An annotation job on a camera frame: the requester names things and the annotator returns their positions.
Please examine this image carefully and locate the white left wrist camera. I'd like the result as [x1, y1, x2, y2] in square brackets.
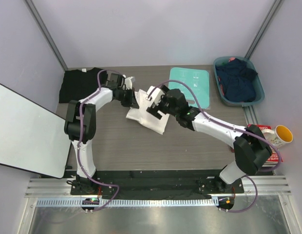
[123, 77, 135, 90]

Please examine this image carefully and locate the white board panel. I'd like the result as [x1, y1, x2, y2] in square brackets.
[0, 84, 71, 178]

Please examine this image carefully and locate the teal plastic basket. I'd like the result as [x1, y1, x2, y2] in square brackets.
[213, 56, 265, 107]

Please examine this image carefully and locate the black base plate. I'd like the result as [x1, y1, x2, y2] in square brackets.
[64, 169, 275, 195]

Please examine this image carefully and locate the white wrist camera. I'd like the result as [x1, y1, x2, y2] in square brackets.
[146, 86, 165, 107]
[123, 77, 135, 90]

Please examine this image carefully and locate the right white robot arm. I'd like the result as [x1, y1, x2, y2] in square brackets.
[146, 86, 272, 193]

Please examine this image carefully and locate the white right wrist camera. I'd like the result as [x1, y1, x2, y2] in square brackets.
[146, 86, 165, 107]

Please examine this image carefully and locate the white yellow floral mug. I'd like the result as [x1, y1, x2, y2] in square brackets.
[262, 125, 293, 149]

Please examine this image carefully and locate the folded black t shirt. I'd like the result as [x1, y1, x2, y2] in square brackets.
[59, 68, 102, 103]

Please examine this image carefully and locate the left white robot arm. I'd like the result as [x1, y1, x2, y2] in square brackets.
[64, 72, 139, 195]

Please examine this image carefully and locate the aluminium rail frame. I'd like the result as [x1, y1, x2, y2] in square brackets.
[18, 104, 295, 234]

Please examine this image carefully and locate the white printed t shirt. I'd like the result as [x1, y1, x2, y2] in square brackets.
[126, 86, 169, 135]

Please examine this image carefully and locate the teal folding board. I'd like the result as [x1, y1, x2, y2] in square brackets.
[168, 67, 210, 109]

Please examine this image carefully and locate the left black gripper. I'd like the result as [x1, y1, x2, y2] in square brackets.
[115, 87, 139, 109]

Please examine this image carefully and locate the red book stack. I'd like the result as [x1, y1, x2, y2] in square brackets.
[255, 124, 283, 172]

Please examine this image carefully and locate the dark blue clothes pile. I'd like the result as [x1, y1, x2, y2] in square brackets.
[215, 57, 258, 102]

